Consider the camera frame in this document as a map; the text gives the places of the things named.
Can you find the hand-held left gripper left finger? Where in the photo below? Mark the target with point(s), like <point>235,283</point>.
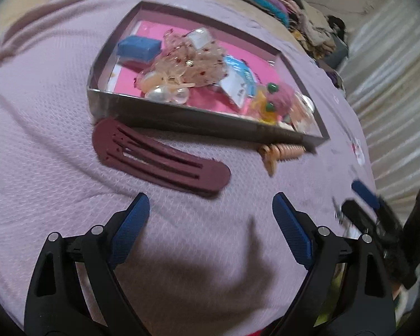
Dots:
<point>131,229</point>

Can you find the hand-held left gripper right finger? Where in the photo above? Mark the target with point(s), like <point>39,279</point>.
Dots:
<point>292,231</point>

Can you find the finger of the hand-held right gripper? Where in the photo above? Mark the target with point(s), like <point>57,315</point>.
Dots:
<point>357,215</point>
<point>365,189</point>

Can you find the maroon snap hair clip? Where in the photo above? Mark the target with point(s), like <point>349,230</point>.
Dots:
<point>161,157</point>

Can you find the brown shallow box pink lining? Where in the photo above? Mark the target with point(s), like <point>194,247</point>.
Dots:
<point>143,105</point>

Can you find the yellow hair accessory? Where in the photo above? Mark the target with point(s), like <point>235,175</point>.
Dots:
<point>260,104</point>

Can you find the pearl bow hair clip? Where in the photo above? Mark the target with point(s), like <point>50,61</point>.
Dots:
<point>164,89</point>

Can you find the small blue box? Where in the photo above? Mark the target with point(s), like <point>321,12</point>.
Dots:
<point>139,47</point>

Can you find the white card of flower pins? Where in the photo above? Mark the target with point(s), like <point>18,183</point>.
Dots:
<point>200,37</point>

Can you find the person's green fleece clothing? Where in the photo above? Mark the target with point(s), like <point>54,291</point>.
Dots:
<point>330,288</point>

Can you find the white satin curtain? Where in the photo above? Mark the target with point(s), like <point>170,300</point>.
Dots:
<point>392,94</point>

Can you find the pink hair claw clip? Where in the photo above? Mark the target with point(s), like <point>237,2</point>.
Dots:
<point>304,110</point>

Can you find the blue printed card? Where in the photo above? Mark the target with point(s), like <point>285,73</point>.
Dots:
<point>245,71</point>

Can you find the pile of clothes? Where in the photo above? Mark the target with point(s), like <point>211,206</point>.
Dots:
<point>315,28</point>

